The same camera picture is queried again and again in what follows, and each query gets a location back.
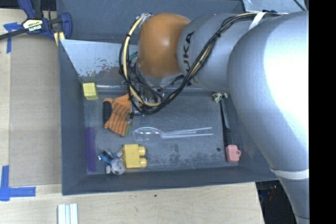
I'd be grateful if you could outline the orange cloth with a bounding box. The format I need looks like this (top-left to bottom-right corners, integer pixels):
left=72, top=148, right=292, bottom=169
left=102, top=93, right=133, bottom=138

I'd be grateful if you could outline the clear plastic spoon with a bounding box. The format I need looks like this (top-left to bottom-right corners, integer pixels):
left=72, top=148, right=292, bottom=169
left=133, top=126, right=214, bottom=145

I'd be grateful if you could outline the grey metal bin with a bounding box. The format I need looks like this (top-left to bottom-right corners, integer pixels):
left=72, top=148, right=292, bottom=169
left=55, top=0, right=279, bottom=196

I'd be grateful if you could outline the yellow sponge block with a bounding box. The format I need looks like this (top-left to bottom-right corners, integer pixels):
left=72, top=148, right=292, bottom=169
left=82, top=82, right=99, bottom=101

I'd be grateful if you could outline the yellow toy brick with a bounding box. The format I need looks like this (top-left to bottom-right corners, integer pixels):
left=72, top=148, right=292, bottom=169
left=121, top=143, right=149, bottom=170

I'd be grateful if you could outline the small pale toy skull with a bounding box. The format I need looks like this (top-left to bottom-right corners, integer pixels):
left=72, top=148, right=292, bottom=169
left=211, top=91, right=229, bottom=104

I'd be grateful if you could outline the small toy bear figure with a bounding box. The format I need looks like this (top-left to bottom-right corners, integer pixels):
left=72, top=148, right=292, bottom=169
left=98, top=149, right=127, bottom=176

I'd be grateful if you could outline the purple comb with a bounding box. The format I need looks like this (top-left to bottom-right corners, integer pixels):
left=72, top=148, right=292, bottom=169
left=84, top=126, right=98, bottom=174

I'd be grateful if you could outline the pink eraser block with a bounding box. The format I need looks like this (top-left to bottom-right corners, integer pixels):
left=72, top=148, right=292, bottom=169
left=225, top=144, right=242, bottom=164

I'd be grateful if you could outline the pale flat board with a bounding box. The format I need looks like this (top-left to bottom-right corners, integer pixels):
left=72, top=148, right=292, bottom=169
left=9, top=34, right=63, bottom=187

